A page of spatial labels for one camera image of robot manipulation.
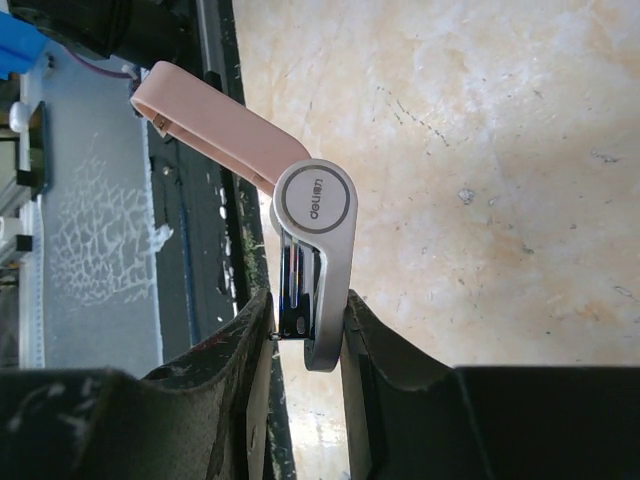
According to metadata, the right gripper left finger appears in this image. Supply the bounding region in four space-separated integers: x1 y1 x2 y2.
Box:
1 290 273 479

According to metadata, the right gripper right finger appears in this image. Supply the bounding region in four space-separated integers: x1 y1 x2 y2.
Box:
341 293 639 479

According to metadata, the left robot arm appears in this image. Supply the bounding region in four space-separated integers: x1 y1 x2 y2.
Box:
8 0 195 69

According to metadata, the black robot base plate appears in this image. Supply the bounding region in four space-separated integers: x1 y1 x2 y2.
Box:
144 0 296 480

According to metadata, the aluminium frame rail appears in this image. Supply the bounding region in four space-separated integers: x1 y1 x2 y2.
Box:
1 194 46 369

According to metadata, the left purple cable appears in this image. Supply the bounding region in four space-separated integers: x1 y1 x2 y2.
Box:
69 49 139 81

